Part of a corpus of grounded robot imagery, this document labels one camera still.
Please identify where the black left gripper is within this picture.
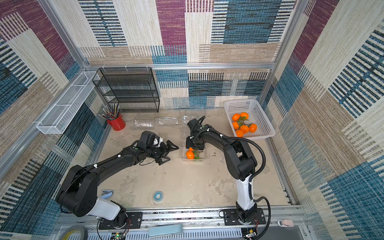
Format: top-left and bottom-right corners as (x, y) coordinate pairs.
(146, 140), (181, 166)

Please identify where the clear clamshell container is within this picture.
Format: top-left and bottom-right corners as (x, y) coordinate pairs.
(156, 117), (179, 126)
(179, 125), (205, 162)
(134, 120), (157, 129)
(182, 115), (202, 124)

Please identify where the orange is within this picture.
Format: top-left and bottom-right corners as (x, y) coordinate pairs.
(240, 112), (249, 120)
(232, 113), (241, 122)

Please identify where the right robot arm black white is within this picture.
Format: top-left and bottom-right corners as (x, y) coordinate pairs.
(186, 117), (266, 224)

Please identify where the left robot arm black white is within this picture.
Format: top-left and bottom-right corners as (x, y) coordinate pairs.
(56, 131), (178, 229)

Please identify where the blue tape roll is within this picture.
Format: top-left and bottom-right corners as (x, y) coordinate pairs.
(153, 191), (164, 203)

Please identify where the red cup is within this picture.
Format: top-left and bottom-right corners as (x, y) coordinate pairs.
(107, 114), (126, 131)

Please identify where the white plastic perforated basket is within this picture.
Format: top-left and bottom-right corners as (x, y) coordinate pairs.
(224, 99), (276, 141)

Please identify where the blue stapler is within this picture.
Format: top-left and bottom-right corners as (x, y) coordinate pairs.
(101, 190), (114, 200)

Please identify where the light blue flat case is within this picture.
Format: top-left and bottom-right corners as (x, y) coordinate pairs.
(149, 224), (184, 238)

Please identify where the grey tape roll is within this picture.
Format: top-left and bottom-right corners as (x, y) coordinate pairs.
(59, 225), (88, 240)

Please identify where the small pink white object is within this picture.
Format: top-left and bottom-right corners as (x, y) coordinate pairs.
(277, 220), (295, 228)

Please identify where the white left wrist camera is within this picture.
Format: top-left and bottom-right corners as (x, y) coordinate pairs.
(153, 137), (163, 146)

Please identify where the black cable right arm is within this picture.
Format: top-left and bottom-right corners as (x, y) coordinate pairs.
(227, 135), (272, 240)

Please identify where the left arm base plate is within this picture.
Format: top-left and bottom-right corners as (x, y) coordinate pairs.
(98, 212), (143, 230)

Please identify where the black wire shelf rack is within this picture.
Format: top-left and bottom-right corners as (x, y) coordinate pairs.
(93, 67), (160, 113)

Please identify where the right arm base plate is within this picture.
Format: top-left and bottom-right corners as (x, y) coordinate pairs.
(219, 208), (267, 226)

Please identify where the white wire mesh wall tray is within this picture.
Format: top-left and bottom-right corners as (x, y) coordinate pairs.
(37, 72), (96, 135)

